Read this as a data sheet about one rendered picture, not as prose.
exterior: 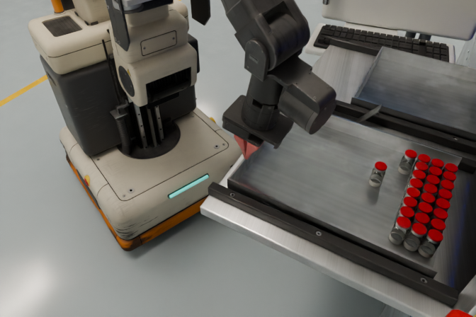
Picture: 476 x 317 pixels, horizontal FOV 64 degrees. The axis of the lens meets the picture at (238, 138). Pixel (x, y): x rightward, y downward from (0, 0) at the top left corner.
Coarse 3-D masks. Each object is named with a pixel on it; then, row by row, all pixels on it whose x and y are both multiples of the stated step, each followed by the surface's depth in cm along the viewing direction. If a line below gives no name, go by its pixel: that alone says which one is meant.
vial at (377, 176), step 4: (372, 172) 67; (376, 172) 66; (380, 172) 66; (384, 172) 66; (372, 176) 67; (376, 176) 66; (380, 176) 66; (372, 180) 68; (376, 180) 67; (380, 180) 67; (372, 184) 68; (376, 184) 67; (380, 184) 68
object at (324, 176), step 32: (320, 128) 80; (352, 128) 77; (256, 160) 73; (288, 160) 73; (320, 160) 73; (352, 160) 73; (384, 160) 73; (448, 160) 70; (256, 192) 63; (288, 192) 67; (320, 192) 67; (352, 192) 67; (384, 192) 67; (320, 224) 60; (352, 224) 62; (384, 224) 62; (384, 256) 56; (416, 256) 58
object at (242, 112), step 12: (240, 96) 64; (228, 108) 62; (240, 108) 62; (252, 108) 57; (264, 108) 56; (276, 108) 57; (228, 120) 60; (240, 120) 60; (252, 120) 58; (264, 120) 58; (276, 120) 60; (288, 120) 62; (252, 132) 59; (264, 132) 59; (276, 132) 60; (276, 144) 58
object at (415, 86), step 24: (384, 48) 99; (384, 72) 96; (408, 72) 96; (432, 72) 96; (456, 72) 94; (360, 96) 89; (384, 96) 89; (408, 96) 89; (432, 96) 89; (456, 96) 89; (408, 120) 79; (432, 120) 77; (456, 120) 82
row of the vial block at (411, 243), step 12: (432, 168) 65; (432, 180) 63; (420, 192) 64; (432, 192) 61; (420, 204) 60; (432, 204) 61; (420, 216) 58; (420, 228) 56; (408, 240) 58; (420, 240) 57
